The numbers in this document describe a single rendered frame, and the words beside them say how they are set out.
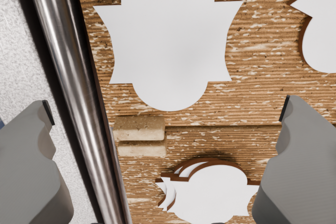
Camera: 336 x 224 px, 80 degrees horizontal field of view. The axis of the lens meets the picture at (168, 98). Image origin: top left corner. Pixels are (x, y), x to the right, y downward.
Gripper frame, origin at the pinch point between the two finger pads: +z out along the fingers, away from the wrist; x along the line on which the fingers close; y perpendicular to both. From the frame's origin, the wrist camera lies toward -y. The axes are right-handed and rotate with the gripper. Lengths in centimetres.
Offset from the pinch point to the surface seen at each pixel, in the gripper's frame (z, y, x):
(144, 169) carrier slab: 8.9, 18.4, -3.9
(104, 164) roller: 11.2, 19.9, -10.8
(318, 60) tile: 8.1, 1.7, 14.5
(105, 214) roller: 10.6, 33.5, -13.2
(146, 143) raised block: 6.8, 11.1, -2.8
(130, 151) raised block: 6.3, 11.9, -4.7
